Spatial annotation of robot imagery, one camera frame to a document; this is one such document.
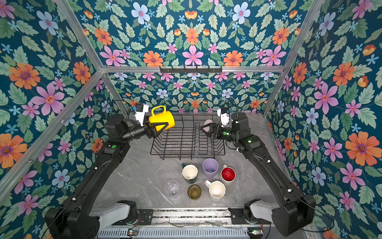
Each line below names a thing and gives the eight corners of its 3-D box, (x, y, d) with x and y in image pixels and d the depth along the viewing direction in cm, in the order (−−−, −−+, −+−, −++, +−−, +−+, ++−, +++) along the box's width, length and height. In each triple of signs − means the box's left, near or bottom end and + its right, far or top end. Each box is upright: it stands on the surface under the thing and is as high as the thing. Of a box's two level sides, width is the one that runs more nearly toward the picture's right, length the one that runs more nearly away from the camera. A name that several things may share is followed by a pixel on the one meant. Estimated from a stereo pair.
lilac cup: (202, 180, 87) (202, 172, 78) (202, 167, 92) (202, 158, 83) (217, 180, 87) (219, 172, 78) (216, 167, 92) (218, 158, 83)
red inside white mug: (215, 180, 87) (216, 175, 81) (223, 168, 92) (224, 163, 86) (228, 189, 84) (230, 185, 78) (235, 176, 88) (238, 171, 83)
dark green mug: (182, 185, 85) (180, 179, 77) (183, 170, 91) (182, 162, 83) (198, 185, 85) (197, 179, 77) (198, 170, 91) (197, 162, 83)
